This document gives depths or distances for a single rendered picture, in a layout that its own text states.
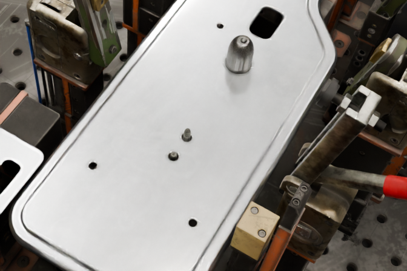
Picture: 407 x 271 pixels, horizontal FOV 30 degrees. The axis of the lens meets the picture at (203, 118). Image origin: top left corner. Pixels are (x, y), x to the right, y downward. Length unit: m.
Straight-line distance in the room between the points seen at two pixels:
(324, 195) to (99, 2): 0.33
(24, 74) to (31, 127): 0.39
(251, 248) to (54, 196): 0.22
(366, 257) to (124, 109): 0.48
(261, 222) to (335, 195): 0.09
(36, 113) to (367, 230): 0.55
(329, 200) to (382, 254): 0.40
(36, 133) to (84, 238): 0.15
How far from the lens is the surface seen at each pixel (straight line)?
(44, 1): 0.94
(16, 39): 1.34
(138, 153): 0.87
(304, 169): 0.77
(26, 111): 0.93
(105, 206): 0.84
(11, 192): 0.86
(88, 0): 0.87
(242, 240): 0.79
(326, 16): 1.03
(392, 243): 1.21
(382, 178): 0.77
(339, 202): 0.82
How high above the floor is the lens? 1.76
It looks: 59 degrees down
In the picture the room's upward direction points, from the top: 10 degrees clockwise
